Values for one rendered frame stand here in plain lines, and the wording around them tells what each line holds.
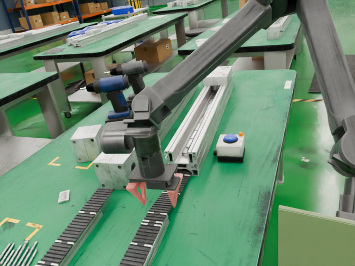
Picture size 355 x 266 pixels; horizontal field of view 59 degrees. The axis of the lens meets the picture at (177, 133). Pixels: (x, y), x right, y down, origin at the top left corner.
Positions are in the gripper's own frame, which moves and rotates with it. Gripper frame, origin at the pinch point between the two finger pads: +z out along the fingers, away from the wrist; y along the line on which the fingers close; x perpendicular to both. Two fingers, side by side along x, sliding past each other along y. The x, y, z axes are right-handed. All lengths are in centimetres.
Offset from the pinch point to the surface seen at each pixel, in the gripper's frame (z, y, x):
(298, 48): 67, -57, -419
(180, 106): 3, 13, -66
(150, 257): 3.8, -1.8, 13.2
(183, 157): 1.2, 0.0, -22.7
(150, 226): 2.3, 0.7, 5.8
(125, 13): -4, 219, -466
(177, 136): -2.7, 3.0, -28.7
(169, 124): 3, 13, -50
